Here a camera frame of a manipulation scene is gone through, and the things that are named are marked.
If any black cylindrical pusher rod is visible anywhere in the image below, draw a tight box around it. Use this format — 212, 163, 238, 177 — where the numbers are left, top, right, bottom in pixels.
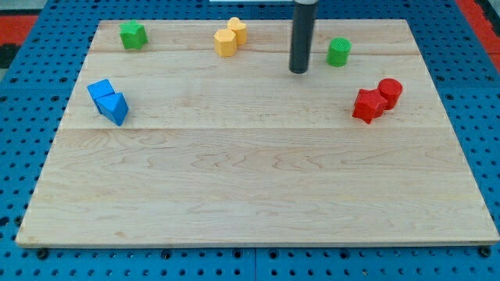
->
289, 0, 319, 74

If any green cylinder block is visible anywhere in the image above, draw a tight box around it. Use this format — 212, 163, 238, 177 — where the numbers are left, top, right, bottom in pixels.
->
326, 37, 352, 67

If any red star block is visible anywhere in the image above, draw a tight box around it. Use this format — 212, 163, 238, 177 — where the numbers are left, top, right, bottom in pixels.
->
352, 89, 388, 124

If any green star block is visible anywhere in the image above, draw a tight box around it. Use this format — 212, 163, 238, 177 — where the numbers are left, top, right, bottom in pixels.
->
120, 20, 148, 50

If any yellow heart block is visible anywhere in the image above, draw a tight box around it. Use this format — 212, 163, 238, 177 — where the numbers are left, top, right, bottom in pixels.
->
227, 17, 247, 46

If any yellow hexagon block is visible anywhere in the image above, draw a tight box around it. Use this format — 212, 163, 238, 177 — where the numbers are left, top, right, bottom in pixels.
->
213, 29, 238, 58

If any red cylinder block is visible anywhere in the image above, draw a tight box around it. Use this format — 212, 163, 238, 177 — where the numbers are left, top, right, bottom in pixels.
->
377, 78, 403, 110

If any wooden board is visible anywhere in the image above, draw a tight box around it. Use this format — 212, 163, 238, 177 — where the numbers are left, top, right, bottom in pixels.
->
16, 20, 499, 248

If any blue triangle block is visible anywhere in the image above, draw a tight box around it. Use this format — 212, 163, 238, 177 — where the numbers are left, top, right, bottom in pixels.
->
96, 93, 129, 126

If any blue cube block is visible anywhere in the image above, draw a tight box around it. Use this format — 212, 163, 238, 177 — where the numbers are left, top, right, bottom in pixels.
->
87, 79, 115, 113

